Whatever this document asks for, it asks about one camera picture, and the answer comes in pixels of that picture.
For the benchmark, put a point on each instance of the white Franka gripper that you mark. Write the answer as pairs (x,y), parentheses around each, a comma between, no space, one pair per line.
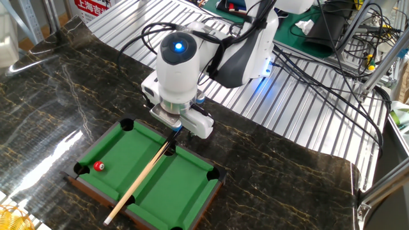
(199,124)

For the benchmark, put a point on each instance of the wooden pool cue black butt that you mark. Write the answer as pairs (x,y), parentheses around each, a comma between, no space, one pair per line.
(143,174)

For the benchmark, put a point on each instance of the red white-spot pool ball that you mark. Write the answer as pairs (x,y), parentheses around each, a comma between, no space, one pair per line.
(99,166)

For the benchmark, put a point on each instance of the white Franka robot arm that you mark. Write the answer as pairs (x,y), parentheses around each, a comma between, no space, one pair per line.
(177,80)

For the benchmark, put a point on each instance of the mini pool table green felt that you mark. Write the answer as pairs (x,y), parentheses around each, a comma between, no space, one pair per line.
(179,191)

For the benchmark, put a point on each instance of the black marble pattern mat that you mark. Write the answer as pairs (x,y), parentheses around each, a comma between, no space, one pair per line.
(271,179)

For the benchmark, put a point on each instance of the green cutting mat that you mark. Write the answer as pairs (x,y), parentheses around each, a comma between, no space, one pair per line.
(287,32)

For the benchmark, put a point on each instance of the red white printed box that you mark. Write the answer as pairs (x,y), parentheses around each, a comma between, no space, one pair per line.
(92,8)

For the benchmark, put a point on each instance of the white crumpled tissue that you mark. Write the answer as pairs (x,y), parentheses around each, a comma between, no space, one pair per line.
(305,27)

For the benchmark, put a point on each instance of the black pouch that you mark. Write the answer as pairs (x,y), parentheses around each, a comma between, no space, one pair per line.
(332,28)

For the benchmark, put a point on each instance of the grey slotted metal strut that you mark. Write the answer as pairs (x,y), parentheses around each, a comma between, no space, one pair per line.
(30,20)

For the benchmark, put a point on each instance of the yellow green screwdriver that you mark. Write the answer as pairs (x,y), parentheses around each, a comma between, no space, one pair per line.
(370,65)

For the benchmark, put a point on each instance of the grey metal pipe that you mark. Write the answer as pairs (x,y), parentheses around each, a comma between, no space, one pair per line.
(354,25)

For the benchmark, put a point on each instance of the grey mount plate blue-tipped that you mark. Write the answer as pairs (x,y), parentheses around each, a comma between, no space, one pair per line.
(164,116)

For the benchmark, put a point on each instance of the aluminium frame beam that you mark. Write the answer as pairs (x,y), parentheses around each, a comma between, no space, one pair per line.
(383,188)
(383,65)

